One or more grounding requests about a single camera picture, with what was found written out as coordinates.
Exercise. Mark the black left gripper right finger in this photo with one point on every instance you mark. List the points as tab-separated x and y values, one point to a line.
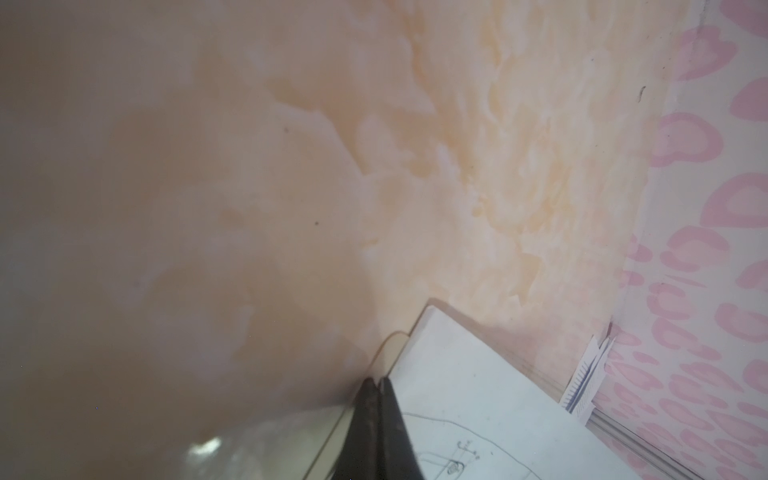
397	460

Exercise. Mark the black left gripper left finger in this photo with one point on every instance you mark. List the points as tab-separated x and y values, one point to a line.
358	459

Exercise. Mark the technical drawing paper sheet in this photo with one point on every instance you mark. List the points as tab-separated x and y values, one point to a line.
469	414

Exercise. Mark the translucent beige file folder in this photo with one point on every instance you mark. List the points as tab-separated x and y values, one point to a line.
213	213

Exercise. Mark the underlying printed paper sheet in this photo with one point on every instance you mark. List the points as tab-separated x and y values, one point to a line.
584	384

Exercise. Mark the left corner aluminium post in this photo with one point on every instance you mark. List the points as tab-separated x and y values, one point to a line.
647	461

